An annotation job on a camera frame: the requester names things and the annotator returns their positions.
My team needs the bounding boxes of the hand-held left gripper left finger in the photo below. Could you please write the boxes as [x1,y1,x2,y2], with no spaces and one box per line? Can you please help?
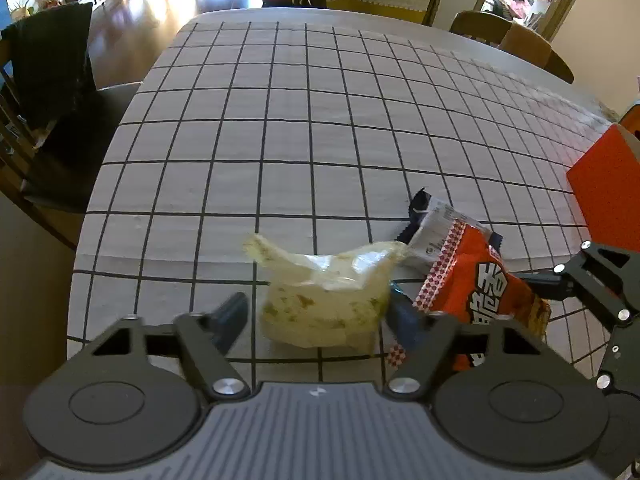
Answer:
[67,292,252,403]

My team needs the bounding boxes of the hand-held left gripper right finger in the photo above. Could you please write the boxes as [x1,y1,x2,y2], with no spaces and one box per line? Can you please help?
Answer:
[384,282,577,402]

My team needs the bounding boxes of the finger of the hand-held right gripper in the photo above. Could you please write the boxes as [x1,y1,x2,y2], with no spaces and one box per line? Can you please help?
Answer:
[519,241,640,333]

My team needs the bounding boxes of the cream patterned snack packet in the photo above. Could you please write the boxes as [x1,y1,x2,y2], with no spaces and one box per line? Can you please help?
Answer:
[243,233,409,352]

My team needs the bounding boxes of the red snack packet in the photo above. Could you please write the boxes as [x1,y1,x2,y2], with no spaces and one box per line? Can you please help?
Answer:
[385,220,552,372]

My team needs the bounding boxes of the orange cardboard box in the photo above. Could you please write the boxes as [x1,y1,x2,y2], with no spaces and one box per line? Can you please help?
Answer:
[565,122,640,252]

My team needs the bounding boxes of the black and white snack packet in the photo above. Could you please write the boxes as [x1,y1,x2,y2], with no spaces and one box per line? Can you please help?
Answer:
[395,187,503,275]

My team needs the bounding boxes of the orange chair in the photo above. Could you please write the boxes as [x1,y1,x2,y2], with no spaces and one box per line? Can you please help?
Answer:
[618,104,640,142]

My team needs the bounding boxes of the checked tablecloth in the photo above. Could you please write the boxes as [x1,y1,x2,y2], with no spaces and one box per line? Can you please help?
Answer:
[66,7,640,392]

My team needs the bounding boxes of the dark wooden chair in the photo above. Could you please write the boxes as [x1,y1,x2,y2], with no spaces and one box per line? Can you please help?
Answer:
[0,40,146,251]
[448,10,514,44]

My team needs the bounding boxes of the tan wooden chair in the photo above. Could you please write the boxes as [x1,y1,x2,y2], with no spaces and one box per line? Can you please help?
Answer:
[499,22,575,85]

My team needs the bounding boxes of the black garment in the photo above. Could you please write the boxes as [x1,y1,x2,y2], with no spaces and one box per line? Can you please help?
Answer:
[1,2,97,133]

